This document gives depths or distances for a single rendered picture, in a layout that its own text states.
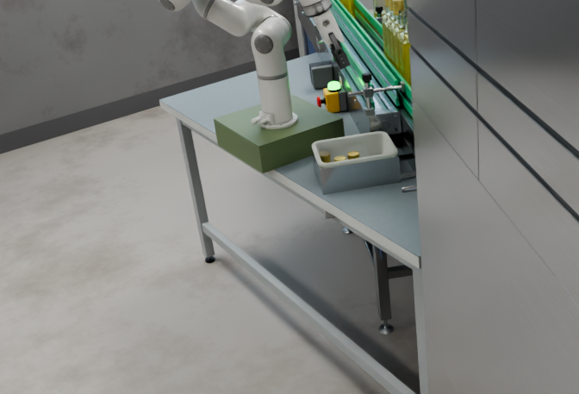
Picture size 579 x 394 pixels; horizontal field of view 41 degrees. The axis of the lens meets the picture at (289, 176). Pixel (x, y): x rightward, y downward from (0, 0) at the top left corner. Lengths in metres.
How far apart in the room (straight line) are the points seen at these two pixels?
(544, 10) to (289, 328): 2.24
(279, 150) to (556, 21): 1.62
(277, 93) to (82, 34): 2.92
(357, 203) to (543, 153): 1.27
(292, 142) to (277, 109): 0.12
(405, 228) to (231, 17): 0.83
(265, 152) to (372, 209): 0.42
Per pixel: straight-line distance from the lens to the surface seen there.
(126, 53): 5.24
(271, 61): 2.31
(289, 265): 3.25
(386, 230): 1.93
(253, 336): 2.88
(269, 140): 2.29
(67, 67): 5.14
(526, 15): 0.82
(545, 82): 0.80
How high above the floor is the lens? 1.71
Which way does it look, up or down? 25 degrees down
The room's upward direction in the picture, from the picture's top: 8 degrees counter-clockwise
